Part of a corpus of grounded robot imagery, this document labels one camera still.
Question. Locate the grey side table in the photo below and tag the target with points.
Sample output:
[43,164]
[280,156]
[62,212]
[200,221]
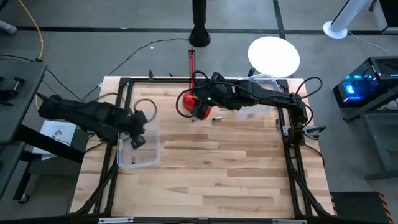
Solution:
[18,102]

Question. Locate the person's foot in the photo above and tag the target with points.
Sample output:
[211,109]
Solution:
[7,28]

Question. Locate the silver bracket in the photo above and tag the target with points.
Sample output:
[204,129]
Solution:
[115,220]
[289,221]

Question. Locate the grey equipment stand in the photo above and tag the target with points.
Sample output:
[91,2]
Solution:
[382,143]

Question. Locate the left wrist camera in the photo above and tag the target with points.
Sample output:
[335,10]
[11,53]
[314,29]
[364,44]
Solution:
[138,142]

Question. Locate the clear plastic bin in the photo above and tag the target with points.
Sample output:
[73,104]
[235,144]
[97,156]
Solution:
[146,155]
[261,113]

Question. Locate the black pole stand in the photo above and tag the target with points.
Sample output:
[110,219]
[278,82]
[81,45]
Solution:
[199,31]

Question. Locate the white tower fan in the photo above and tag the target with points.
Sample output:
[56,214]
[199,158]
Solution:
[337,26]

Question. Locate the black table clamp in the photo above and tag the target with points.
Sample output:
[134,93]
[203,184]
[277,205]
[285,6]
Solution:
[250,73]
[151,75]

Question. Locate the black metal table frame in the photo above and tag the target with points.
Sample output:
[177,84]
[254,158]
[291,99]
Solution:
[155,80]

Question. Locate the white paper sheet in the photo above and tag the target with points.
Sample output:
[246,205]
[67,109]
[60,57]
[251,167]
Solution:
[56,130]

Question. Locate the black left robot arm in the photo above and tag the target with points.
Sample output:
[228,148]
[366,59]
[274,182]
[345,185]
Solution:
[87,115]

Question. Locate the grey black clamp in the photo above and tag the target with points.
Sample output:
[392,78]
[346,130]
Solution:
[314,130]

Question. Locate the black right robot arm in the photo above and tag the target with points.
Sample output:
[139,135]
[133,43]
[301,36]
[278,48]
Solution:
[267,95]

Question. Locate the metal screws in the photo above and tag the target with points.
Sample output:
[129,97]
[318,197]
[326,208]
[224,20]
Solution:
[217,118]

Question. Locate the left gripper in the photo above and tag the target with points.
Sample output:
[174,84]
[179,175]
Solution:
[135,123]

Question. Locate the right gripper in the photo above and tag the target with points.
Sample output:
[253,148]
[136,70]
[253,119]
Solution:
[211,93]

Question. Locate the black clamp tool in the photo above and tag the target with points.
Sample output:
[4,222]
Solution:
[9,93]

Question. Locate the red desk lamp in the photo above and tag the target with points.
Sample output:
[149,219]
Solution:
[188,101]

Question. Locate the black mat yellow stripes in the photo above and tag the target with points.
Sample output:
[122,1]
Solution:
[357,207]

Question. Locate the white round stool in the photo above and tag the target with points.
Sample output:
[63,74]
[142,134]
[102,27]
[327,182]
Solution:
[273,56]

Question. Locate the black computer with coloured lights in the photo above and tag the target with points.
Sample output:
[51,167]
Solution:
[382,67]

